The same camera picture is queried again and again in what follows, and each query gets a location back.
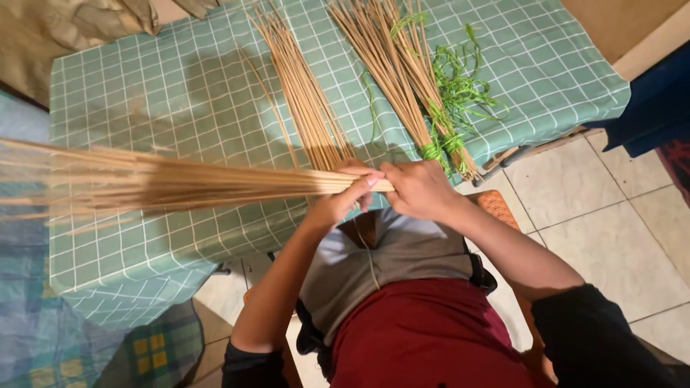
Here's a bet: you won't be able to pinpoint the person's left hand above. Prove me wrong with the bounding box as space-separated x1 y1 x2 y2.
304 158 386 230

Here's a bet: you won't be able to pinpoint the person's right hand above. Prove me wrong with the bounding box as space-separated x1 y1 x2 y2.
379 160 465 220

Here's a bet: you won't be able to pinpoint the bundle of bamboo sticks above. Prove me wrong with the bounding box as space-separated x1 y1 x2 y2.
0 137 396 236

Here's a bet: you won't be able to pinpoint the tied bamboo stick bundle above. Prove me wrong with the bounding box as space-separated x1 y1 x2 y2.
372 0 480 182
326 0 446 162

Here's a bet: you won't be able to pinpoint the orange woven chair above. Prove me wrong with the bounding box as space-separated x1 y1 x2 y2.
466 190 559 384

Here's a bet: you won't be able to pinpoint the loose pile of bamboo sticks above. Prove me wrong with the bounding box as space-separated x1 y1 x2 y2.
237 0 360 174

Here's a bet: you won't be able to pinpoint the dark red shorts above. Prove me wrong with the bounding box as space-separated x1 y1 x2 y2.
329 277 556 388

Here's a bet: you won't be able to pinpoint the green checked tablecloth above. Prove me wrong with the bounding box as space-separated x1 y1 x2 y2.
49 0 631 331

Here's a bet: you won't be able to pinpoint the dark blue cloth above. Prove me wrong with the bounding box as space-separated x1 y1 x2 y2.
584 40 690 160

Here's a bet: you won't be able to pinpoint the brown cardboard board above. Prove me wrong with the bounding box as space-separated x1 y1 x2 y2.
560 0 690 82

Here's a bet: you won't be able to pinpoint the red patterned cloth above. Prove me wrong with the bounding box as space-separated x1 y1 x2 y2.
655 137 690 209

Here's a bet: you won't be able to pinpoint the beige cloth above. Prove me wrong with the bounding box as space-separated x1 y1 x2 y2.
0 0 223 108

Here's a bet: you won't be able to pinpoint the plaid blanket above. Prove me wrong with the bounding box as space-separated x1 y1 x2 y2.
0 89 206 388

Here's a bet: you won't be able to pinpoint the white cord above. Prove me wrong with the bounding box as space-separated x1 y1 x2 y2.
353 216 382 290

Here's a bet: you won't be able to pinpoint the green raffia strings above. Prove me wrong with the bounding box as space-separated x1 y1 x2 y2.
361 11 511 179

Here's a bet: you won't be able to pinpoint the table frame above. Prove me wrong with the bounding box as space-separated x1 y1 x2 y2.
471 126 604 188

